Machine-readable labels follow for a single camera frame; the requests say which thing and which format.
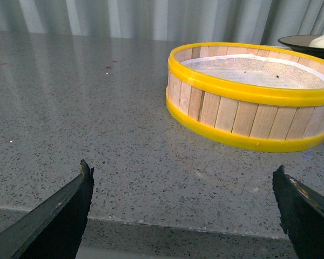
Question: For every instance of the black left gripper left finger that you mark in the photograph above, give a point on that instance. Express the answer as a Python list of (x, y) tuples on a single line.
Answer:
[(55, 228)]

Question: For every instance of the yellow rimmed bamboo steamer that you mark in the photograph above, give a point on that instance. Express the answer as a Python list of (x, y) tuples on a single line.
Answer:
[(249, 96)]

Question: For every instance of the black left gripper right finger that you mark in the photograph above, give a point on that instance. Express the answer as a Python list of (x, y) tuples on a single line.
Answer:
[(301, 214)]

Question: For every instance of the white steamed bun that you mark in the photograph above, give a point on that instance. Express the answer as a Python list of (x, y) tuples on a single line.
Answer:
[(322, 41)]

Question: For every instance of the grey pleated curtain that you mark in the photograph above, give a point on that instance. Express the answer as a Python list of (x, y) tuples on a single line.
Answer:
[(257, 22)]

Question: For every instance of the tan plate with black rim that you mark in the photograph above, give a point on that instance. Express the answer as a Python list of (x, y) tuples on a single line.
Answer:
[(300, 43)]

